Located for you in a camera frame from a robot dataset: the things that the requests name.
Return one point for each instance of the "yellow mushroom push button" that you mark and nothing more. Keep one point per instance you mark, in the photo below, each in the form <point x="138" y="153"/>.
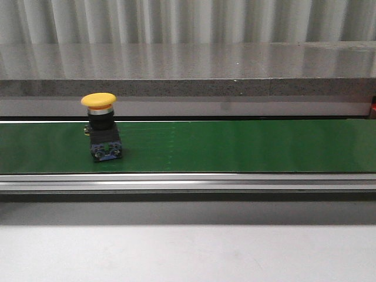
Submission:
<point x="105" y="141"/>

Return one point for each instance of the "aluminium conveyor frame rail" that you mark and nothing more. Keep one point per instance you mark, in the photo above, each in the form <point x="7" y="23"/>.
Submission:
<point x="188" y="187"/>

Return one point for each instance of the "grey stone counter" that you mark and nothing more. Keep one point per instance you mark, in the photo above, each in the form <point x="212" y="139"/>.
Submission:
<point x="183" y="80"/>

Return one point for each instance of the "green conveyor belt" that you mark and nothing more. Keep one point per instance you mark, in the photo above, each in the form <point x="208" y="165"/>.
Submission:
<point x="230" y="146"/>

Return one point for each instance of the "red plastic bin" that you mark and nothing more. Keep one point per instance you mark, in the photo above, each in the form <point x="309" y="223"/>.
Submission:
<point x="372" y="114"/>

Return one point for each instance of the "white pleated curtain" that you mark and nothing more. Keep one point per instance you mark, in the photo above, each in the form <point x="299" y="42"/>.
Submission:
<point x="186" y="21"/>

